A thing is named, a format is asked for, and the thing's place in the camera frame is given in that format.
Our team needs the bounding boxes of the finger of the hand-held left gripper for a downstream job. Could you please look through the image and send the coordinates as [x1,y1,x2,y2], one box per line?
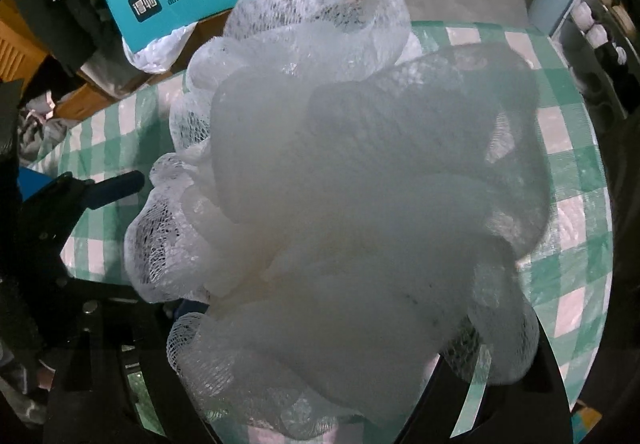
[82,170,147,211]

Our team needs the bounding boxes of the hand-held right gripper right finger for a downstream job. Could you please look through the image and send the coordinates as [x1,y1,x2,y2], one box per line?
[425,313,574,444]

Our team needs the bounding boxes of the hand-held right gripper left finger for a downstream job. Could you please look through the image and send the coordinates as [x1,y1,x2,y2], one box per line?
[47,274,221,444]

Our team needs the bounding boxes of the white mesh bath pouf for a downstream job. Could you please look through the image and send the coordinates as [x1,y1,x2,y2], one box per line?
[124,0,557,441]

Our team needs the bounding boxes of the grey clothes pile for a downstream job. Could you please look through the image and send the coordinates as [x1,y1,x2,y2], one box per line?
[17,106,69,163]

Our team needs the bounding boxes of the brown cardboard box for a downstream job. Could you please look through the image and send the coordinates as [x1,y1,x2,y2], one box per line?
[53,19,233,122]

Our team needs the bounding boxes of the white plastic bag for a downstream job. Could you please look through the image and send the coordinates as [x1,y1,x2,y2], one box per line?
[122,21,202,73]

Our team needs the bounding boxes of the black coat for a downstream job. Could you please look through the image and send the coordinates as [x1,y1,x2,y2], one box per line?
[9,0,127,77]

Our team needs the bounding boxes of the green white checkered tablecloth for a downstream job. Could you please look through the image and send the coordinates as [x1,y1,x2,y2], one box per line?
[25,19,617,444]

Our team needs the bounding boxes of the metal shoe rack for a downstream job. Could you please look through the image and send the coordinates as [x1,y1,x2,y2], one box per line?
[550,0,640,121]

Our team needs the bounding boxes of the group of assorted shoes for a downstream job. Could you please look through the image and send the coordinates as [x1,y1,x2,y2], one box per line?
[570,0,637,71]

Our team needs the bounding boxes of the light blue trash bin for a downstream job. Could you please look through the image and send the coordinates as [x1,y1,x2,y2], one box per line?
[529,0,592,39]

